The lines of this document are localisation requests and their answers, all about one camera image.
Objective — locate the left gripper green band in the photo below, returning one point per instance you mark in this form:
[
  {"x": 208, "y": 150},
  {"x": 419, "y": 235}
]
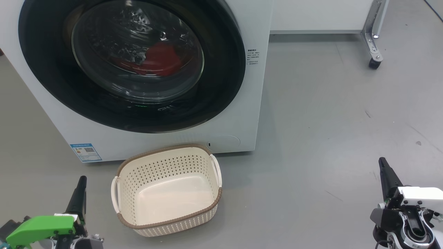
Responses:
[{"x": 38, "y": 228}]

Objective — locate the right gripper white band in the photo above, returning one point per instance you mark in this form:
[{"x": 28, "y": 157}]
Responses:
[{"x": 422, "y": 195}]

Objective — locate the cream perforated laundry basket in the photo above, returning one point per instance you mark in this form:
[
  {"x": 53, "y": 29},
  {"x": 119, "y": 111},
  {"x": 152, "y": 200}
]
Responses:
[{"x": 169, "y": 193}]

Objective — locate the red garment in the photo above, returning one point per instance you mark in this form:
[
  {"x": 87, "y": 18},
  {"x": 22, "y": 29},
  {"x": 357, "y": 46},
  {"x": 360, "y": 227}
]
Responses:
[{"x": 162, "y": 60}]

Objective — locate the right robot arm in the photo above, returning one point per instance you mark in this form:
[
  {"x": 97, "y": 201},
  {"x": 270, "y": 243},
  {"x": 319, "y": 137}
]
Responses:
[{"x": 405, "y": 221}]

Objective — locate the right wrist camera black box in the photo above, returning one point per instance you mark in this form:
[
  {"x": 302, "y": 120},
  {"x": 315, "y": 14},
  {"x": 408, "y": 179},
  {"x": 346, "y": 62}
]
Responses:
[{"x": 384, "y": 219}]

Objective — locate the shiny metal stand leg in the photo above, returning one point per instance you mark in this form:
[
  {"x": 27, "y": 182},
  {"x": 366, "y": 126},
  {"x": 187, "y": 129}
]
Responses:
[{"x": 372, "y": 38}]

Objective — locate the black text notice sticker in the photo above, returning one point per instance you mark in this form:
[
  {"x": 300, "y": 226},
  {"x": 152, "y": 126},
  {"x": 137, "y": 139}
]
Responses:
[{"x": 252, "y": 57}]

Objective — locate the round glass washing machine door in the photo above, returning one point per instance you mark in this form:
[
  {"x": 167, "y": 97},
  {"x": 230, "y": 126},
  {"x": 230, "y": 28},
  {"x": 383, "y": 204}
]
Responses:
[{"x": 45, "y": 52}]

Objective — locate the white front-load washing machine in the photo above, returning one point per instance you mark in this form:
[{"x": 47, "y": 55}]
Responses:
[{"x": 104, "y": 145}]

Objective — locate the blue energy label sticker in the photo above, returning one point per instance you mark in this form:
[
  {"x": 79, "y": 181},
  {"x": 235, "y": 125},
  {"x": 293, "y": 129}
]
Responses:
[{"x": 86, "y": 153}]

